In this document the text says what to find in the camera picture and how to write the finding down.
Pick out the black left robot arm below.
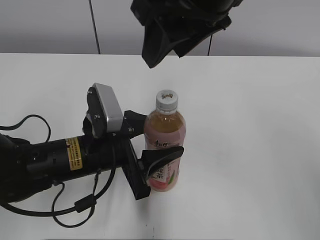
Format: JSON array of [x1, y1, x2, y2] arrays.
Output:
[[0, 110, 184, 203]]

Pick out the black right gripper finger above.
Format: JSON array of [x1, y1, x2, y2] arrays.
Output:
[[141, 17, 178, 68], [168, 16, 232, 58]]

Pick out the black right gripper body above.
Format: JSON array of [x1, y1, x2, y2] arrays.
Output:
[[130, 0, 242, 30]]

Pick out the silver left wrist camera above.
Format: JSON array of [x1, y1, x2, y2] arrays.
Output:
[[86, 82, 123, 139]]

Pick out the white bottle cap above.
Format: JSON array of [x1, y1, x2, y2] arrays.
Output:
[[155, 89, 179, 115]]

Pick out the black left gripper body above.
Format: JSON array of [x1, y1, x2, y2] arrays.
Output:
[[82, 117, 151, 200]]

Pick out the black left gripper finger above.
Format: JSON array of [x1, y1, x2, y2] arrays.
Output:
[[141, 146, 184, 180], [121, 110, 147, 138]]

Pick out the peach oolong tea bottle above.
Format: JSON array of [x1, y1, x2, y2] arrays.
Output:
[[143, 107, 188, 193]]

